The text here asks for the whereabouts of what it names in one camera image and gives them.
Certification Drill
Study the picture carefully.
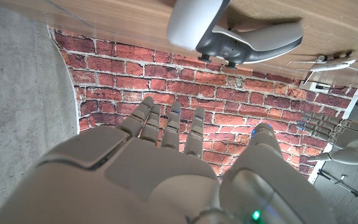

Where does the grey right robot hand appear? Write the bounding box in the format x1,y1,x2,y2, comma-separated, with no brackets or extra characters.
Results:
0,96,338,224

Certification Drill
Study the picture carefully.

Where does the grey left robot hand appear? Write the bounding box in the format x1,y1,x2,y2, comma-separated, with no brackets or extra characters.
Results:
296,111,358,166

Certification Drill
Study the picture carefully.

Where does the white power strip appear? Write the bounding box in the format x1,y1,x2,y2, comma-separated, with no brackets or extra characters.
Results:
302,80,333,93

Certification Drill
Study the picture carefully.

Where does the white toy airplane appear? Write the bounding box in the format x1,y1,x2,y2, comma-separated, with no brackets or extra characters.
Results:
287,50,358,85

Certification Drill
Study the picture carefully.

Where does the red brick print backdrop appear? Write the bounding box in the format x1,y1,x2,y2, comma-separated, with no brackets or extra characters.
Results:
47,26,358,185

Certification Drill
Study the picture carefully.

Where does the white black game controller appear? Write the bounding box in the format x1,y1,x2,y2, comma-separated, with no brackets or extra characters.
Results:
166,0,305,70

